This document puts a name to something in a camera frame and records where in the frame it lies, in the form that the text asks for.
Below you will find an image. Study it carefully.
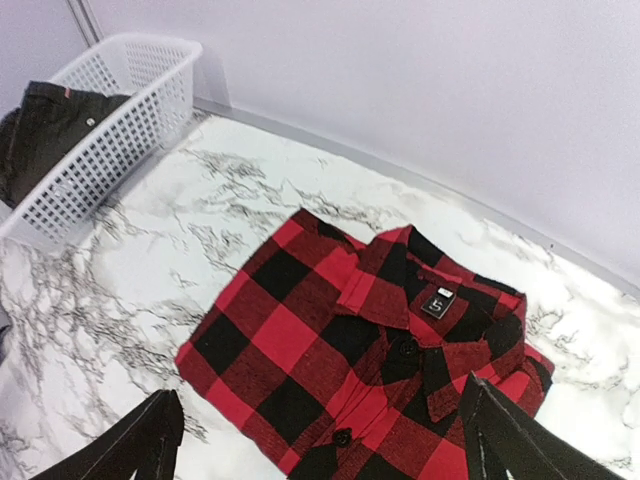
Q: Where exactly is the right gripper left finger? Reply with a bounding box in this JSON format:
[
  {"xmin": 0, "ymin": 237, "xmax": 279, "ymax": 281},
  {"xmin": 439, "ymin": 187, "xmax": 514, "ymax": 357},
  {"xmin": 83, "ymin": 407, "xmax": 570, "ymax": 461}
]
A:
[{"xmin": 36, "ymin": 390, "xmax": 184, "ymax": 480}]

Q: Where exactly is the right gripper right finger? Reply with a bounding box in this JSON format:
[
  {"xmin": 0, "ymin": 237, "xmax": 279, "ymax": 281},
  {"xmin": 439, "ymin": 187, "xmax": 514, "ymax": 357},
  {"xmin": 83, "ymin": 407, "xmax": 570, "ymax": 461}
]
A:
[{"xmin": 459, "ymin": 374, "xmax": 620, "ymax": 480}]

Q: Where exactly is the red black plaid shirt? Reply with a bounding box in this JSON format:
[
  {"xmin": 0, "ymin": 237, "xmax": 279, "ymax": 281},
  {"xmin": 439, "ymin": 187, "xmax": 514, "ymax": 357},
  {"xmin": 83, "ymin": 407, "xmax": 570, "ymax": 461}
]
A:
[{"xmin": 176, "ymin": 210, "xmax": 554, "ymax": 479}]

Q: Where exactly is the left aluminium corner post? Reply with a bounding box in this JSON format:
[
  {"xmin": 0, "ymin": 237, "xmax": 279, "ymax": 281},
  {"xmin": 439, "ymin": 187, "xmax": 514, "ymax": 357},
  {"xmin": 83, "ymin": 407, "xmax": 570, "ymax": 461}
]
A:
[{"xmin": 66, "ymin": 0, "xmax": 104, "ymax": 47}]

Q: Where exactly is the black shirt in basket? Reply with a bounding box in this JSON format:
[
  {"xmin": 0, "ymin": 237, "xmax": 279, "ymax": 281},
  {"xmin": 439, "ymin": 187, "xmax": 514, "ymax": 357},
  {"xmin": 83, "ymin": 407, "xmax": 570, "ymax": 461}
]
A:
[{"xmin": 1, "ymin": 81, "xmax": 129, "ymax": 208}]

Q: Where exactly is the white plastic basket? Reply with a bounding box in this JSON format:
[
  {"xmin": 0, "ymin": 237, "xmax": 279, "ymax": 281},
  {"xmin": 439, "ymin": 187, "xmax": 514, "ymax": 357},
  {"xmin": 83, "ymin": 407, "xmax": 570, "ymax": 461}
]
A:
[{"xmin": 1, "ymin": 33, "xmax": 203, "ymax": 253}]

